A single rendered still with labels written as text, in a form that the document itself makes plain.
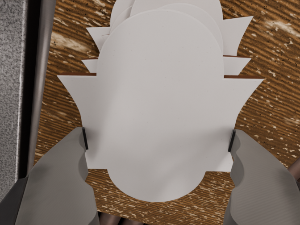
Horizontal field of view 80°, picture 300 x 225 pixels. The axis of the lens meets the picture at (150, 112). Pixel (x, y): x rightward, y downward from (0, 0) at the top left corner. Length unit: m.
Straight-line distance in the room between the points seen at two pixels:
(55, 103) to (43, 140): 0.06
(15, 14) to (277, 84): 0.30
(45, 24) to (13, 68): 0.07
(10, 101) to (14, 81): 0.03
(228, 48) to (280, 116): 0.13
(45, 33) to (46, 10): 0.02
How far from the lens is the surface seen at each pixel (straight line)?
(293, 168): 0.38
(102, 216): 0.43
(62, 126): 0.26
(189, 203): 0.34
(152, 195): 0.17
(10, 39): 0.28
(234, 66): 0.17
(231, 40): 0.18
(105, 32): 0.20
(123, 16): 0.18
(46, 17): 0.25
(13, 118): 0.32
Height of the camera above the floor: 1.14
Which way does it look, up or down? 63 degrees down
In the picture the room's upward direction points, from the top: 178 degrees counter-clockwise
